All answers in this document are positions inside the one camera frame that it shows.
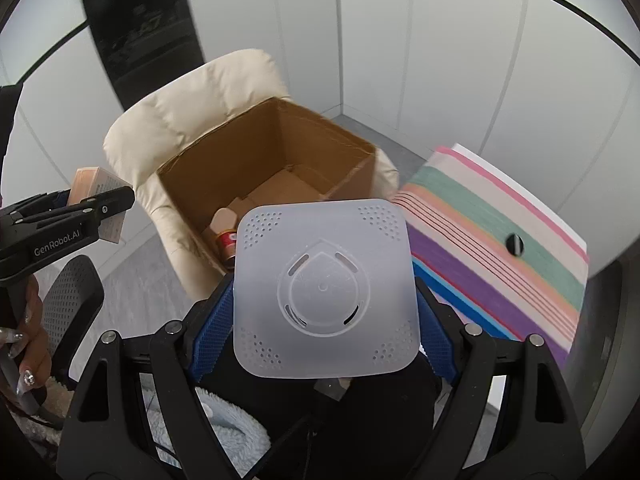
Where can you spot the orange and white box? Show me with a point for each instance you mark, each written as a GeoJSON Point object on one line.
{"type": "Point", "coordinates": [92, 182]}

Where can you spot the tall dark cabinet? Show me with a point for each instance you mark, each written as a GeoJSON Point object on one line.
{"type": "Point", "coordinates": [140, 35]}

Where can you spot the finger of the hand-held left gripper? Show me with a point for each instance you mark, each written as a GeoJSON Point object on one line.
{"type": "Point", "coordinates": [47, 201]}
{"type": "Point", "coordinates": [112, 202]}

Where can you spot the brown cardboard box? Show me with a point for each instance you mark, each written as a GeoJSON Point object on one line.
{"type": "Point", "coordinates": [280, 160]}

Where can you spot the cream padded armchair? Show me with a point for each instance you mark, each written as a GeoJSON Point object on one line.
{"type": "Point", "coordinates": [165, 120]}

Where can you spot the red metal can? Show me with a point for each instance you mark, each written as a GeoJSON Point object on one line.
{"type": "Point", "coordinates": [229, 247]}

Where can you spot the black oval case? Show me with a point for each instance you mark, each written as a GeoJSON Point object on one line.
{"type": "Point", "coordinates": [514, 244]}

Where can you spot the person's black clothing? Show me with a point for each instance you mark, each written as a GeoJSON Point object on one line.
{"type": "Point", "coordinates": [360, 425]}

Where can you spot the striped pastel table cloth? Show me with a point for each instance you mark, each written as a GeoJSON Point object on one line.
{"type": "Point", "coordinates": [490, 240]}

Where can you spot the black mesh office chair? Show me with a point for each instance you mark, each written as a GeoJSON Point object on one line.
{"type": "Point", "coordinates": [72, 300]}

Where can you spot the person's left hand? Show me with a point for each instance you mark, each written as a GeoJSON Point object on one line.
{"type": "Point", "coordinates": [32, 350]}

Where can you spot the light blue fluffy cloth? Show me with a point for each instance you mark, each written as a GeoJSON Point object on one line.
{"type": "Point", "coordinates": [235, 425]}

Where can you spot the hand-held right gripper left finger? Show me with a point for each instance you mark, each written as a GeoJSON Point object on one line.
{"type": "Point", "coordinates": [212, 332]}

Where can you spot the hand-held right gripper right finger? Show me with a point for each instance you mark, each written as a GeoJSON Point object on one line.
{"type": "Point", "coordinates": [441, 342]}

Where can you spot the translucent square plastic lid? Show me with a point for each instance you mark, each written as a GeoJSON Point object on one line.
{"type": "Point", "coordinates": [325, 285]}

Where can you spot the dark grey cabinet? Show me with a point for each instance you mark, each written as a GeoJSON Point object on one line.
{"type": "Point", "coordinates": [607, 340]}

